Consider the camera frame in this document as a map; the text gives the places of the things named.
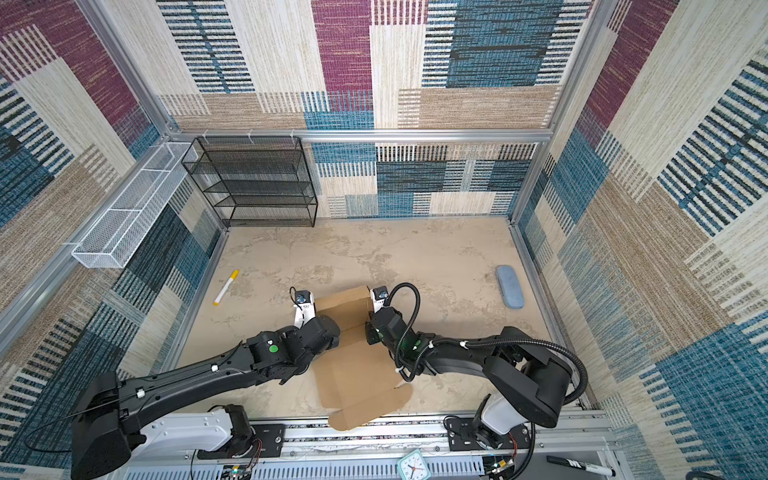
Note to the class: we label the black marker pen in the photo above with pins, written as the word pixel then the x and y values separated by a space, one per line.
pixel 580 465

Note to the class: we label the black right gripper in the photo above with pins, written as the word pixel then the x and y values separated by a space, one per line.
pixel 374 338

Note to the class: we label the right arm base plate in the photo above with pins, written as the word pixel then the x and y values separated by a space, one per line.
pixel 465 434

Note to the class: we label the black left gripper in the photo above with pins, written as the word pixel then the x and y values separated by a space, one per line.
pixel 291 332

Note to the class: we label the black wire shelf rack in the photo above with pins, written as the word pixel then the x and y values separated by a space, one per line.
pixel 262 181

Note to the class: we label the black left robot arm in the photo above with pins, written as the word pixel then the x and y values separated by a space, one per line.
pixel 110 412

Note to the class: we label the brown cardboard box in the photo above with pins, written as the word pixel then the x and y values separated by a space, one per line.
pixel 356 381

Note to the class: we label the yellow-capped white marker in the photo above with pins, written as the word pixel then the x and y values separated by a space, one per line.
pixel 225 287

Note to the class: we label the white wire mesh basket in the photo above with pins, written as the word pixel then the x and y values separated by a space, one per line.
pixel 117 234

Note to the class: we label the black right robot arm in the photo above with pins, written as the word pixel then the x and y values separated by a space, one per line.
pixel 537 377

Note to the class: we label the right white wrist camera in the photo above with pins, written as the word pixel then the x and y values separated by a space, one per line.
pixel 379 297

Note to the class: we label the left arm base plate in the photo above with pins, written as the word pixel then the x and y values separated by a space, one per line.
pixel 264 441

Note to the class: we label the small teal alarm clock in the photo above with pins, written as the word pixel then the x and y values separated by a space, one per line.
pixel 413 466

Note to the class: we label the blue-grey glasses case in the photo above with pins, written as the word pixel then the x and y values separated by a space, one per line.
pixel 510 287

